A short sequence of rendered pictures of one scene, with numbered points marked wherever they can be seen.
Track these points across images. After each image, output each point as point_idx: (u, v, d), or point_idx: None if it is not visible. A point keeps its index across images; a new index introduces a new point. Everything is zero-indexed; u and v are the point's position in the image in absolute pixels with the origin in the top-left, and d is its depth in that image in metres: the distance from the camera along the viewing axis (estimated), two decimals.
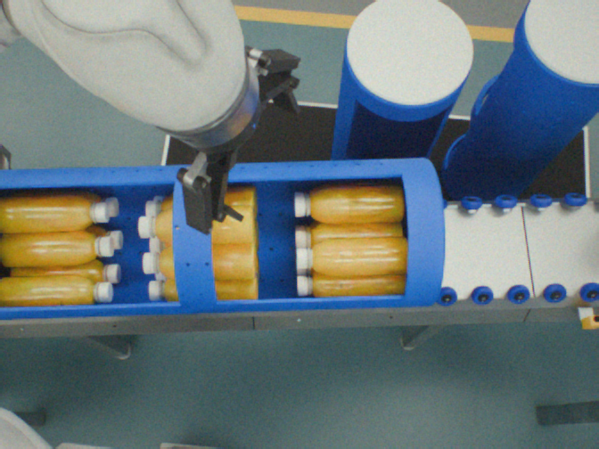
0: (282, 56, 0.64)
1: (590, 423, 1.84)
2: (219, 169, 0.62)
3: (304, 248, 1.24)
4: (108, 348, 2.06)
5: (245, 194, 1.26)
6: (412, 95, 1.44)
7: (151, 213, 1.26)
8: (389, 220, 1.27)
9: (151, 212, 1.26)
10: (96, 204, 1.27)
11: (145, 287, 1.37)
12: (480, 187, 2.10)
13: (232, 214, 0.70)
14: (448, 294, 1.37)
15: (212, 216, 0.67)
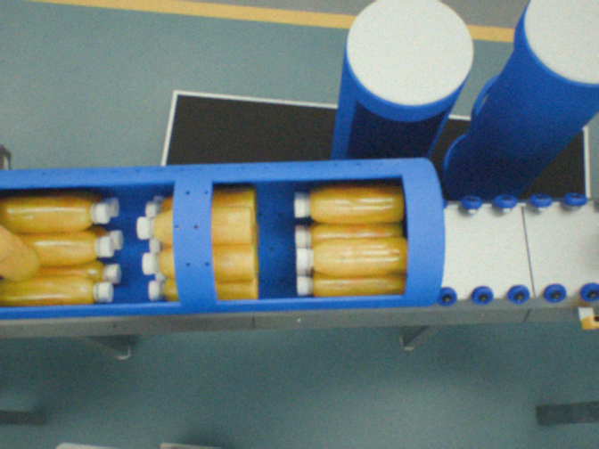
0: None
1: (590, 423, 1.84)
2: None
3: (304, 248, 1.25)
4: (108, 348, 2.06)
5: (245, 194, 1.26)
6: (412, 95, 1.44)
7: (151, 213, 1.26)
8: (388, 221, 1.27)
9: (151, 212, 1.26)
10: (97, 205, 1.27)
11: (145, 287, 1.37)
12: (480, 187, 2.10)
13: None
14: (448, 294, 1.37)
15: None
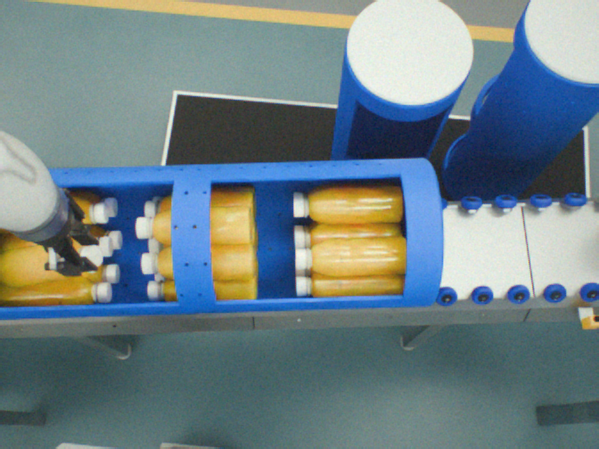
0: (62, 273, 1.05)
1: (590, 423, 1.84)
2: None
3: (303, 248, 1.25)
4: (108, 348, 2.06)
5: (244, 194, 1.26)
6: (412, 95, 1.44)
7: (151, 213, 1.26)
8: (387, 221, 1.27)
9: (150, 212, 1.26)
10: (95, 205, 1.27)
11: (144, 287, 1.37)
12: (480, 187, 2.10)
13: (74, 236, 1.14)
14: (448, 294, 1.37)
15: None
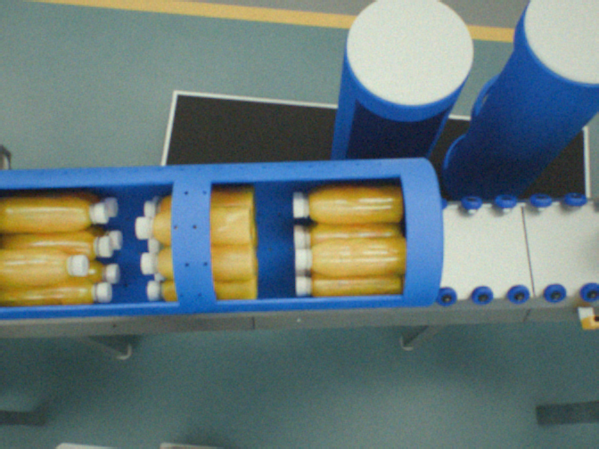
0: None
1: (590, 423, 1.84)
2: None
3: (303, 248, 1.25)
4: (108, 348, 2.06)
5: (244, 194, 1.26)
6: (412, 95, 1.44)
7: (151, 213, 1.26)
8: (387, 221, 1.27)
9: (150, 212, 1.26)
10: (95, 205, 1.27)
11: (144, 287, 1.37)
12: (480, 187, 2.10)
13: None
14: (448, 294, 1.37)
15: None
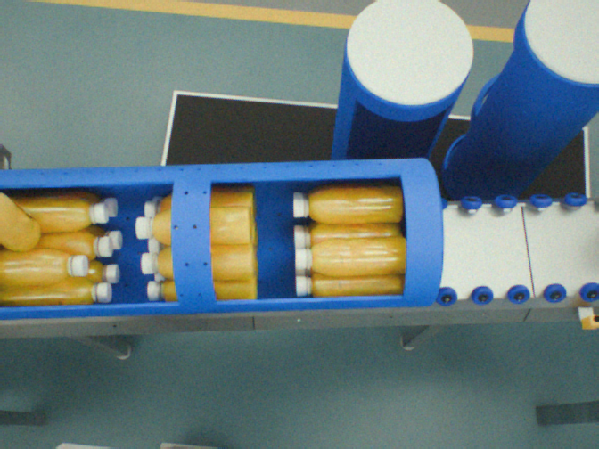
0: None
1: (590, 423, 1.84)
2: None
3: (303, 248, 1.25)
4: (108, 348, 2.06)
5: (244, 194, 1.26)
6: (412, 95, 1.44)
7: (151, 213, 1.26)
8: (387, 221, 1.27)
9: (150, 212, 1.26)
10: (95, 205, 1.27)
11: (144, 287, 1.37)
12: (480, 187, 2.10)
13: None
14: (448, 294, 1.37)
15: None
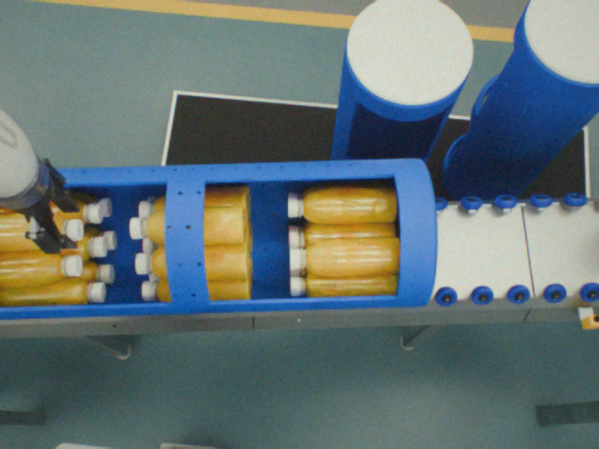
0: (42, 246, 1.08)
1: (590, 423, 1.84)
2: None
3: (297, 248, 1.25)
4: (108, 348, 2.06)
5: (238, 195, 1.26)
6: (412, 95, 1.44)
7: (144, 213, 1.26)
8: (381, 221, 1.27)
9: (143, 212, 1.26)
10: (90, 205, 1.27)
11: (139, 287, 1.37)
12: (480, 187, 2.10)
13: (54, 201, 1.18)
14: (448, 294, 1.37)
15: None
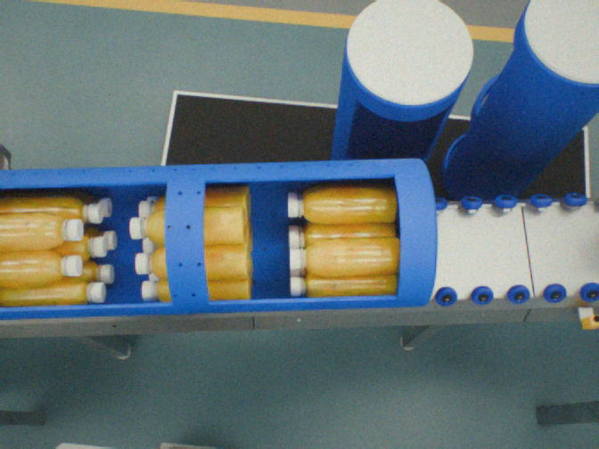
0: None
1: (590, 423, 1.84)
2: None
3: (297, 248, 1.25)
4: (108, 348, 2.06)
5: (238, 195, 1.26)
6: (412, 95, 1.44)
7: (144, 213, 1.26)
8: (381, 221, 1.27)
9: (143, 212, 1.26)
10: (90, 205, 1.27)
11: (139, 287, 1.37)
12: (480, 187, 2.10)
13: None
14: (448, 294, 1.37)
15: None
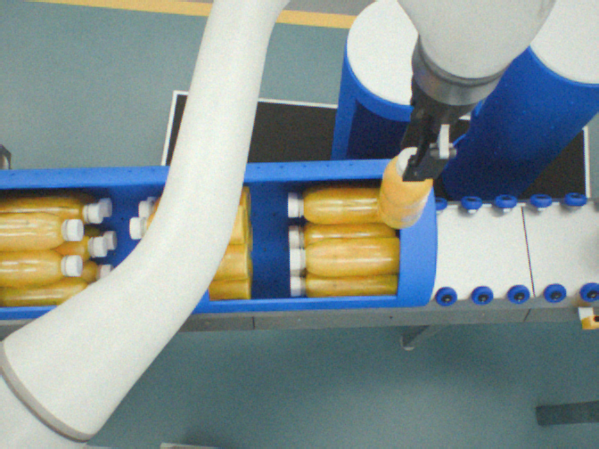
0: (428, 168, 0.77)
1: (590, 423, 1.84)
2: None
3: (297, 248, 1.25)
4: None
5: None
6: (412, 95, 1.44)
7: (144, 213, 1.26)
8: (381, 221, 1.27)
9: (143, 212, 1.26)
10: (90, 205, 1.27)
11: None
12: (480, 187, 2.10)
13: (405, 131, 0.85)
14: (448, 294, 1.37)
15: None
